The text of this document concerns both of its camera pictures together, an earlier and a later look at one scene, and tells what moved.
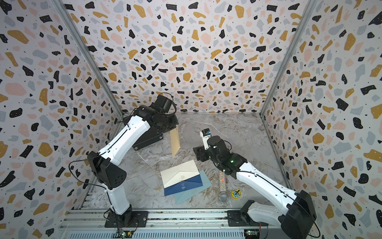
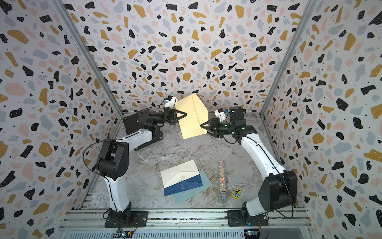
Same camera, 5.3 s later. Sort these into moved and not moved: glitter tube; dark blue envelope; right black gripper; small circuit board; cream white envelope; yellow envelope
Moved: right black gripper; yellow envelope
Not moved: small circuit board; cream white envelope; glitter tube; dark blue envelope
